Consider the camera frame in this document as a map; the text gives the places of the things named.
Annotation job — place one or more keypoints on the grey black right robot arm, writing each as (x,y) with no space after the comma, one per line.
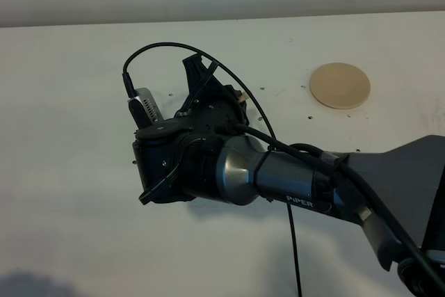
(396,197)

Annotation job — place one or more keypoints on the round tan teapot coaster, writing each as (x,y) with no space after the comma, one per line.
(340,86)

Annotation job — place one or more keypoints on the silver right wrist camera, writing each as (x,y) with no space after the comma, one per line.
(143,107)

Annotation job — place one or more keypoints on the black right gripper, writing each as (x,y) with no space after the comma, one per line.
(177,158)

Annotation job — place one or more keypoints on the tan ceramic teapot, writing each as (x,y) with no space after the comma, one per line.
(243,97)

